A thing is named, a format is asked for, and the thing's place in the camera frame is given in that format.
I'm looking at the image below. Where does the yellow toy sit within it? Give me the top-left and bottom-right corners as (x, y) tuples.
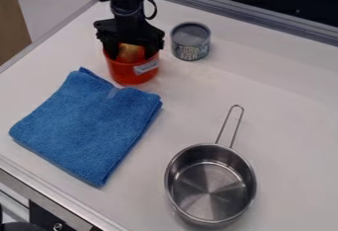
(115, 42), (147, 64)

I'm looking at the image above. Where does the blue cloth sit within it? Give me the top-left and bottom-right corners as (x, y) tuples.
(8, 65), (165, 189)

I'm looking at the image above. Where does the orange cup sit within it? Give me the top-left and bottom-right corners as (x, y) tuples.
(101, 47), (161, 87)

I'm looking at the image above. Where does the silver pot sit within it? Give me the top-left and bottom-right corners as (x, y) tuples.
(162, 104), (259, 228)

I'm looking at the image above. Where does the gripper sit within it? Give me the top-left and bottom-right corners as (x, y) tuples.
(92, 17), (167, 61)

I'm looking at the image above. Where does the silver can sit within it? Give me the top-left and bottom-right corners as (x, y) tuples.
(169, 21), (213, 62)

